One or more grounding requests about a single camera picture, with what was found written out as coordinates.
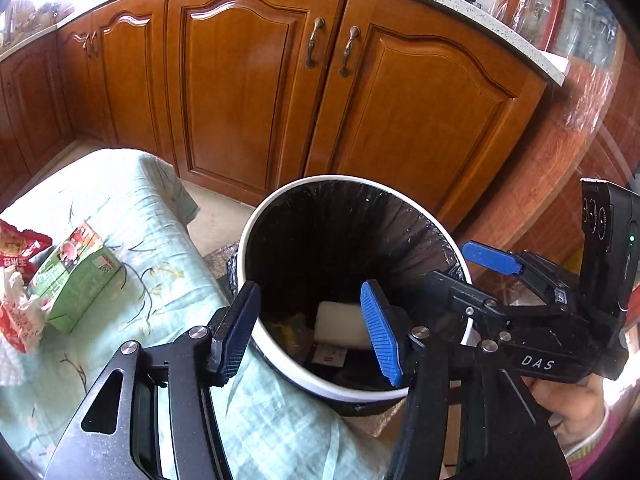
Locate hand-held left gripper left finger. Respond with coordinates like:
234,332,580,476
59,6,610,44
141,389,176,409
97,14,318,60
47,280,263,480

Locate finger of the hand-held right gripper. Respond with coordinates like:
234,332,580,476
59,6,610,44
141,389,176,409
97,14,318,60
422,270,511,346
462,241,566,306

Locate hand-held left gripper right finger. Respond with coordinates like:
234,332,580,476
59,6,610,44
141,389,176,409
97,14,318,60
360,280,571,480

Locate white round trash bin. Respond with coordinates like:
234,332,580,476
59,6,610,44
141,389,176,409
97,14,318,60
227,175,473,416

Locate green printed carton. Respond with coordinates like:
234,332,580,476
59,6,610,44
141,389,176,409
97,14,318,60
25,222,123,335

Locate red and white plastic bag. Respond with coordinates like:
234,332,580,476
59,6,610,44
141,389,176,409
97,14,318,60
0,265,51,356

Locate red snack packet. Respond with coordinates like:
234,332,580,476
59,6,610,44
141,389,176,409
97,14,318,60
0,219,53,283

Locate person's right forearm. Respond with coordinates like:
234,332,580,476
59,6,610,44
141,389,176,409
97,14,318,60
562,400,640,480

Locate person's right hand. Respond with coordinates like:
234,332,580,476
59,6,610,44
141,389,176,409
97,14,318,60
530,374,608,456

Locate white foam block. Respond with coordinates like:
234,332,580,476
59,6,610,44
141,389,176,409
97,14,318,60
314,301,373,350

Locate red and white paper scrap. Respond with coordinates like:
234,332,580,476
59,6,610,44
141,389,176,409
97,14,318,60
309,342,348,368

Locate yellow crumpled wrapper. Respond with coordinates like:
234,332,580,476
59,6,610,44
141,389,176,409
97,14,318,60
272,312,316,356

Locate black bin liner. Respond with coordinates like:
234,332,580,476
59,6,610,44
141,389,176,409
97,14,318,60
227,182,466,376

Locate green floral tablecloth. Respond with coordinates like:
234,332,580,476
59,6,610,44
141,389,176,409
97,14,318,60
0,147,401,480

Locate plastic wrapped wooden furniture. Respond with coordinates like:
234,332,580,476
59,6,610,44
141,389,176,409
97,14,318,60
440,0,640,321

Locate wooden cabinet door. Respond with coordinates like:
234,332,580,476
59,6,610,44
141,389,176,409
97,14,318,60
55,12,118,148
167,0,351,206
0,32,73,181
305,0,548,233
91,0,176,166

